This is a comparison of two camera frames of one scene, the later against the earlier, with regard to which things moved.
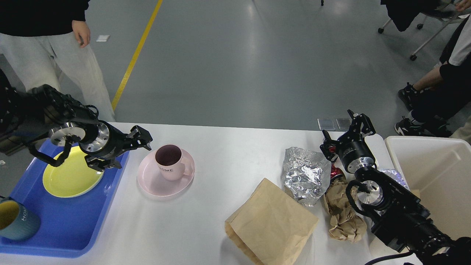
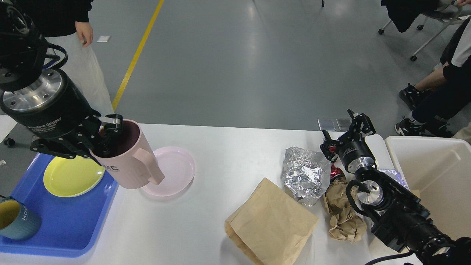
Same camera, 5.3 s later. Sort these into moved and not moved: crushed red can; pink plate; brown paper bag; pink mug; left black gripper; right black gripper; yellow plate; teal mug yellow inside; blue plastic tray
Moved: pink mug; pink plate; left black gripper
Not moved: crushed red can; right black gripper; yellow plate; brown paper bag; blue plastic tray; teal mug yellow inside
